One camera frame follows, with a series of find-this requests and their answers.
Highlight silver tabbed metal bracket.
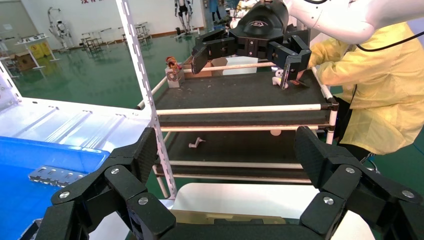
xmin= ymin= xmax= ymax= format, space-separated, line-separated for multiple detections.
xmin=28 ymin=165 xmax=85 ymax=189

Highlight small metal workbench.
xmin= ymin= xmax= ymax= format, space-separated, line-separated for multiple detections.
xmin=120 ymin=21 xmax=153 ymax=42
xmin=80 ymin=28 xmax=114 ymax=51

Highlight open cardboard box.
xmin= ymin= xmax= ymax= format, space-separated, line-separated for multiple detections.
xmin=182 ymin=56 xmax=229 ymax=80

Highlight person in yellow coat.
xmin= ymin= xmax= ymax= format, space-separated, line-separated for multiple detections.
xmin=296 ymin=21 xmax=424 ymax=163

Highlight blue plastic bin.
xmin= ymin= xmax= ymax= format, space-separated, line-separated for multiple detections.
xmin=0 ymin=135 xmax=112 ymax=240

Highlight yellow warning sign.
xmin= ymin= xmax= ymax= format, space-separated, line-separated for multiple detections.
xmin=28 ymin=42 xmax=51 ymax=60

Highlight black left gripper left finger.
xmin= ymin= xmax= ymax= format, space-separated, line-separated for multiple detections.
xmin=34 ymin=127 xmax=176 ymax=240

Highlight white humanoid robot on stand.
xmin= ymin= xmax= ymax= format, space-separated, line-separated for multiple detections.
xmin=173 ymin=0 xmax=195 ymax=36
xmin=47 ymin=6 xmax=76 ymax=51

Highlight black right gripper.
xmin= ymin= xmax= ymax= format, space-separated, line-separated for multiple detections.
xmin=191 ymin=0 xmax=313 ymax=90

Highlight small white figure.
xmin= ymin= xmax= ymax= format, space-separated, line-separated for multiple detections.
xmin=271 ymin=68 xmax=290 ymax=90

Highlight white pipe cart black shelves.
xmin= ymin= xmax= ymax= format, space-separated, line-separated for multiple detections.
xmin=136 ymin=61 xmax=340 ymax=186

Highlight white rounded-corner table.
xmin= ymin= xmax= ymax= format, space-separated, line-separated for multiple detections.
xmin=170 ymin=182 xmax=377 ymax=240

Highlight person in blue clothes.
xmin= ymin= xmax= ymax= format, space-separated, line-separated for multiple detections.
xmin=207 ymin=0 xmax=223 ymax=23

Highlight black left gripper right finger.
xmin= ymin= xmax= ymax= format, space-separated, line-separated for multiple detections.
xmin=294 ymin=125 xmax=424 ymax=240

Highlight small white plastic part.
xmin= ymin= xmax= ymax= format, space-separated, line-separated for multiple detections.
xmin=188 ymin=137 xmax=207 ymax=149

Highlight white slotted-angle shelf rack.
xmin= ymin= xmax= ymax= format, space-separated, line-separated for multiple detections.
xmin=0 ymin=0 xmax=178 ymax=201

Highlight brown cardboard box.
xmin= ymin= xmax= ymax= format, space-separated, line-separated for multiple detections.
xmin=13 ymin=52 xmax=37 ymax=72

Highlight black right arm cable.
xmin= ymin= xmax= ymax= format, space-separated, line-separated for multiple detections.
xmin=356 ymin=31 xmax=424 ymax=52

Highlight white workbench with sign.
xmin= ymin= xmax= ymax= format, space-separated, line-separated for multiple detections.
xmin=14 ymin=33 xmax=61 ymax=70

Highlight black container brass rim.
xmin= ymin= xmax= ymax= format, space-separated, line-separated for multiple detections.
xmin=170 ymin=209 xmax=292 ymax=229

